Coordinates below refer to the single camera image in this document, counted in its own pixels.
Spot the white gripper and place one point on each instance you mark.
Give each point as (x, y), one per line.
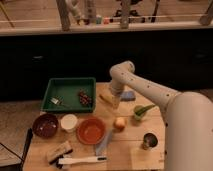
(116, 88)

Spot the yellow banana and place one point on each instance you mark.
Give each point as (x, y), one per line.
(107, 99)

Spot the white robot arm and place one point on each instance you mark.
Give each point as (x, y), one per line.
(188, 118)

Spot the red bowl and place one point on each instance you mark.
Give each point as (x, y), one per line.
(91, 131)

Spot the dark maroon bowl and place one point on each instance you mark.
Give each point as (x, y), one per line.
(45, 126)

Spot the blue sponge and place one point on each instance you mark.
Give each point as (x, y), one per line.
(128, 96)

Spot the orange apple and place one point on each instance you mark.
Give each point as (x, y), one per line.
(120, 123)

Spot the green cup with vegetable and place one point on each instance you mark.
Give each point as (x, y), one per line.
(140, 111)

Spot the bunch of dark grapes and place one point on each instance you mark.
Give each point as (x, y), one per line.
(84, 99)

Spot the green plastic tray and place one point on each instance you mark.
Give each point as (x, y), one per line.
(66, 90)

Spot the small white cup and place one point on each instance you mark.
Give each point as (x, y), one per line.
(69, 122)

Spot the dark metal cup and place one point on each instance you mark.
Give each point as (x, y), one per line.
(149, 141)

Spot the wooden scrub brush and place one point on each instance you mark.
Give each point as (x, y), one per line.
(55, 153)

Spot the black table side bar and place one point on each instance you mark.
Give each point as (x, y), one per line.
(29, 137)

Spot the white handled brush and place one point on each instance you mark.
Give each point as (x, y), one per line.
(70, 161)

